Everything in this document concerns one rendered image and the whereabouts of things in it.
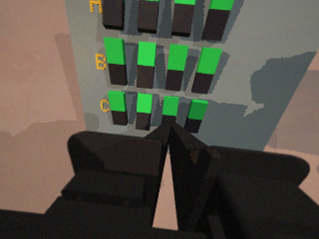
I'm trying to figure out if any grey switch panel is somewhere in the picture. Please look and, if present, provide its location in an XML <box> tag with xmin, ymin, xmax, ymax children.
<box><xmin>65</xmin><ymin>0</ymin><xmax>319</xmax><ymax>151</ymax></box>

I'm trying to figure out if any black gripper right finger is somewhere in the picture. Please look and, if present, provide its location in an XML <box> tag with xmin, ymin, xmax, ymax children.
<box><xmin>168</xmin><ymin>121</ymin><xmax>310</xmax><ymax>232</ymax></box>

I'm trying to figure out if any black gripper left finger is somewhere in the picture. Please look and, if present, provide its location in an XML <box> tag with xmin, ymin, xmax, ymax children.
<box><xmin>68</xmin><ymin>120</ymin><xmax>171</xmax><ymax>227</ymax></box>

